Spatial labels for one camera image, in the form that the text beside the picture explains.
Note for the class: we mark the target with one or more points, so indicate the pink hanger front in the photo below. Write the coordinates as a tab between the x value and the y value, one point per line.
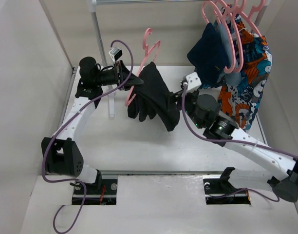
214	8

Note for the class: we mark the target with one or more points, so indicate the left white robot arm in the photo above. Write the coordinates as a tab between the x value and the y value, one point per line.
61	154

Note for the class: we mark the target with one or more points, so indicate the grey blue garment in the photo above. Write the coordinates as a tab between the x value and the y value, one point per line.
232	79

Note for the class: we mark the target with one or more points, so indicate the navy blue shorts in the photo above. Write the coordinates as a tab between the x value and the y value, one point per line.
208	56

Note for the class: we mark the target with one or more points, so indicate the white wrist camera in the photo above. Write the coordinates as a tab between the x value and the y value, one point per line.
193	82
115	53

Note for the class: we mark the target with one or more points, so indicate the white rack base foot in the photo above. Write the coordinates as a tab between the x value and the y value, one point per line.
111	98

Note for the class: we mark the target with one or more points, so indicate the colourful patterned shorts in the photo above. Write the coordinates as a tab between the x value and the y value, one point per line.
242	102

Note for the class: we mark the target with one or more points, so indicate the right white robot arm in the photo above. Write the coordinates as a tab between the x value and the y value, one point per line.
280	173

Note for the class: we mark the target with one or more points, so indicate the pink hanger back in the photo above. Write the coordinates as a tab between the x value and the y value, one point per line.
248	18

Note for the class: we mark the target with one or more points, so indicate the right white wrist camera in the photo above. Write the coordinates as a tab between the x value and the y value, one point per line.
193	82

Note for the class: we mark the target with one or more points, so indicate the black trousers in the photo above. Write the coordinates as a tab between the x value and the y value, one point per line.
152	99

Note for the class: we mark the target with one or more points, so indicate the grey rack pole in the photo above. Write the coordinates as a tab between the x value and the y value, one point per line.
92	4
261	12

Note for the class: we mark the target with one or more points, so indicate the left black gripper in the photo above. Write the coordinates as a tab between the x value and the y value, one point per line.
119	69

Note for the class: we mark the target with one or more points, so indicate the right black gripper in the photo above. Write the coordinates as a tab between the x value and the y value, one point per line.
173	97

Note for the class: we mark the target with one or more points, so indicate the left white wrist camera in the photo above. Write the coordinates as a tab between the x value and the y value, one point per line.
115	53

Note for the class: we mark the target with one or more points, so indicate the grey rack pole left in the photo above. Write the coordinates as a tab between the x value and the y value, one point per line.
92	4

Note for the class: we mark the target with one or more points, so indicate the grey rack pole right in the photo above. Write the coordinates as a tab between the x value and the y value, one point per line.
261	12

